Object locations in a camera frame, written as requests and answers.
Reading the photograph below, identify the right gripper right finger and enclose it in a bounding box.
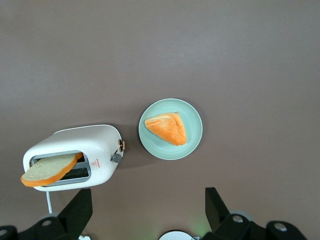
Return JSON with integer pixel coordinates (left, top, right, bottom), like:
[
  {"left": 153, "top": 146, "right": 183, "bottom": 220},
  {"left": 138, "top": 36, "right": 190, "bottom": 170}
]
[{"left": 203, "top": 186, "right": 270, "bottom": 240}]

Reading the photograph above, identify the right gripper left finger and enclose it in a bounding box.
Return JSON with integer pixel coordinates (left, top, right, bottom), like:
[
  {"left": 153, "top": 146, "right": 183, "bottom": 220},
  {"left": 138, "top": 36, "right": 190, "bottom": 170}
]
[{"left": 18, "top": 188, "right": 94, "bottom": 240}]

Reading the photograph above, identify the white two-slot toaster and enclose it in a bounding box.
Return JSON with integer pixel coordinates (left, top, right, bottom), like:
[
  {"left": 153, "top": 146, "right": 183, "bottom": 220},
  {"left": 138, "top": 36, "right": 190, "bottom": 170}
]
[{"left": 22, "top": 124, "right": 127, "bottom": 193}]

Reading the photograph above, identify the white bread slice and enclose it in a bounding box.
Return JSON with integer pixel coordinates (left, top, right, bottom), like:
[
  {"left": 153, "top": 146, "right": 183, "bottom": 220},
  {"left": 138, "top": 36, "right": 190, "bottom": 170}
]
[{"left": 20, "top": 152, "right": 84, "bottom": 188}]

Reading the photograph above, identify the pale green round plate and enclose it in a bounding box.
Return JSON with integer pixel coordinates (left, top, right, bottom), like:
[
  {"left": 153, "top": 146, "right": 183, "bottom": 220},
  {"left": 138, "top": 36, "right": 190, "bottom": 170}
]
[{"left": 138, "top": 98, "right": 204, "bottom": 161}]

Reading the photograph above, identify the orange triangular pastry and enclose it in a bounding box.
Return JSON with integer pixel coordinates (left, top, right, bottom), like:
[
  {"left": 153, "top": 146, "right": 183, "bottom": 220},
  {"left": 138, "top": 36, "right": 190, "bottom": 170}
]
[{"left": 144, "top": 111, "right": 188, "bottom": 147}]

